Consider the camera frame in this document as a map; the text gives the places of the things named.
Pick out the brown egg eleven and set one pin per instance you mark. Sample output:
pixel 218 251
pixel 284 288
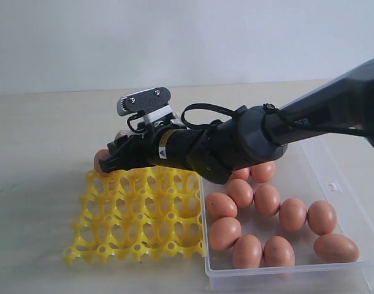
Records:
pixel 292 214

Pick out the brown egg fourteen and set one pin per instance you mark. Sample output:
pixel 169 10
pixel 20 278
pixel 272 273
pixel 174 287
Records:
pixel 321 217

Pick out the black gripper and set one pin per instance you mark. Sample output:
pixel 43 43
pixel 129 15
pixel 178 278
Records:
pixel 168 147

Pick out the brown egg seven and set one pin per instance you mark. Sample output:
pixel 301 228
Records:
pixel 243 173

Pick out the yellow plastic egg tray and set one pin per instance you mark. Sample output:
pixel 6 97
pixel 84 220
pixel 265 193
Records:
pixel 146 212

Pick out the brown egg fifteen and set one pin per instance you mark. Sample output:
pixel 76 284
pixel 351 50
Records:
pixel 247 252

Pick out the brown egg thirteen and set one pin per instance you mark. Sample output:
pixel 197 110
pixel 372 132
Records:
pixel 223 233

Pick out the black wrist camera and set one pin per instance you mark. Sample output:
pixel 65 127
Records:
pixel 145 101

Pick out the clear plastic container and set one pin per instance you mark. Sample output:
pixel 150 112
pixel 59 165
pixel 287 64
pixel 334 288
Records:
pixel 301 231

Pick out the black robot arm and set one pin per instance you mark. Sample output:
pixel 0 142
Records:
pixel 249 137

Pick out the brown egg two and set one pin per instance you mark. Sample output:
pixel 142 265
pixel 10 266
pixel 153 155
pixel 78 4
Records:
pixel 121 133

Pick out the brown egg three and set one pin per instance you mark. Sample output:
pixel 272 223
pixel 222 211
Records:
pixel 263 173

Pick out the small white plastic clip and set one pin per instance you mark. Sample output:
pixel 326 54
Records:
pixel 334 187

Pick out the brown egg four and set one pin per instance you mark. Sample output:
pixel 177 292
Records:
pixel 335 248

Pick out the brown egg ten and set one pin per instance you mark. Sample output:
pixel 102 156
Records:
pixel 241 192

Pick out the brown egg sixteen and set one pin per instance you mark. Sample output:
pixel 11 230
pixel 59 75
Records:
pixel 278 252

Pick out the brown egg one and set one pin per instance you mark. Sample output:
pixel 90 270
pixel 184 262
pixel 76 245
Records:
pixel 101 154

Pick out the brown egg nine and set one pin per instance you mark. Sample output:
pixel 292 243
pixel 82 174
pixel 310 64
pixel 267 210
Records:
pixel 267 200

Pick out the brown egg twelve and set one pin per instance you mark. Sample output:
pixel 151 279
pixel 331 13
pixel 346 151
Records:
pixel 220 205

